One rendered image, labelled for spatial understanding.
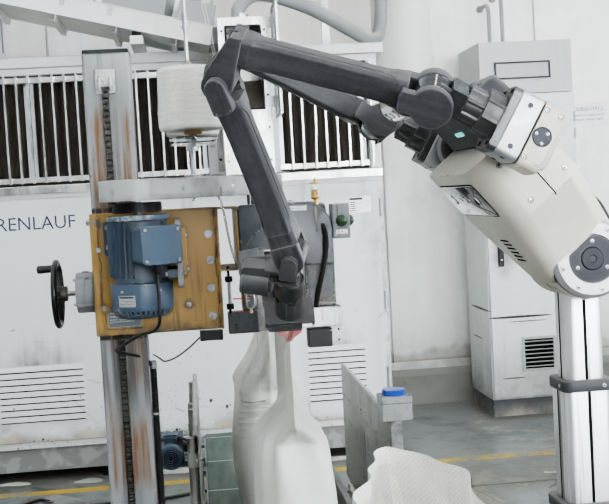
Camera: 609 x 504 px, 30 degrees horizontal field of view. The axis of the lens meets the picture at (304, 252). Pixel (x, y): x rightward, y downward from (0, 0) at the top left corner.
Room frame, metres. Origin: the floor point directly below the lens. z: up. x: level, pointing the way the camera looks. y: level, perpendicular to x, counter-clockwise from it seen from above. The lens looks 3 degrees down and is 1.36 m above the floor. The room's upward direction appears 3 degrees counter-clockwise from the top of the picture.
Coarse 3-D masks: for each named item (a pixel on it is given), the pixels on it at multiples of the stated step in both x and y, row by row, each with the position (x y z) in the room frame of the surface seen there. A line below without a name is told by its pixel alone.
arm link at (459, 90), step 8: (424, 80) 1.99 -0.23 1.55; (432, 80) 1.98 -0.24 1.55; (440, 80) 1.98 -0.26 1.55; (448, 80) 2.00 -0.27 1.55; (456, 80) 1.99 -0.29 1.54; (416, 88) 1.98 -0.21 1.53; (448, 88) 1.97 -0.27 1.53; (456, 88) 1.96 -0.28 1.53; (464, 88) 1.98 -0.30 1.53; (456, 96) 1.96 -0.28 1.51; (464, 96) 1.96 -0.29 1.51; (456, 104) 1.97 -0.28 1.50; (464, 104) 1.99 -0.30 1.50; (456, 112) 1.98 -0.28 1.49
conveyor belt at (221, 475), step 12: (228, 432) 4.66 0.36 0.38; (216, 444) 4.44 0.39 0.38; (228, 444) 4.43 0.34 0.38; (216, 456) 4.23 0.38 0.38; (228, 456) 4.22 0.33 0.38; (216, 468) 4.04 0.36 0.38; (228, 468) 4.03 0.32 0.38; (216, 480) 3.87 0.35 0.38; (228, 480) 3.86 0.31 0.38; (216, 492) 3.71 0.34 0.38; (228, 492) 3.70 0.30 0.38
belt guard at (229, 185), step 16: (208, 176) 2.78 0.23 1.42; (224, 176) 2.82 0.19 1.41; (240, 176) 2.86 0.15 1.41; (112, 192) 2.66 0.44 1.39; (128, 192) 2.65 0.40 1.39; (144, 192) 2.65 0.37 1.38; (160, 192) 2.68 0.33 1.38; (176, 192) 2.71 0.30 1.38; (192, 192) 2.74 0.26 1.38; (208, 192) 2.78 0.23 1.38; (224, 192) 2.82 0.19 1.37; (240, 192) 2.85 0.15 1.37
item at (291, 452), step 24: (288, 336) 2.36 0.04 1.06; (288, 360) 2.40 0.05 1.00; (288, 384) 2.42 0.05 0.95; (288, 408) 2.44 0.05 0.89; (264, 432) 2.57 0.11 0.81; (288, 432) 2.41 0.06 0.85; (312, 432) 2.46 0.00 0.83; (264, 456) 2.48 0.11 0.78; (288, 456) 2.43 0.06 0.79; (312, 456) 2.43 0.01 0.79; (264, 480) 2.48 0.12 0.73; (288, 480) 2.41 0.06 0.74; (312, 480) 2.42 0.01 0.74
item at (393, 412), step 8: (384, 400) 2.78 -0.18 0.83; (392, 400) 2.79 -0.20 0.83; (400, 400) 2.79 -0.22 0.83; (408, 400) 2.79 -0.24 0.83; (384, 408) 2.78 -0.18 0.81; (392, 408) 2.79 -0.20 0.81; (400, 408) 2.79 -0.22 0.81; (408, 408) 2.79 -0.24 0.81; (384, 416) 2.78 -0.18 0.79; (392, 416) 2.79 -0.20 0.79; (400, 416) 2.79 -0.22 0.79; (408, 416) 2.79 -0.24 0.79
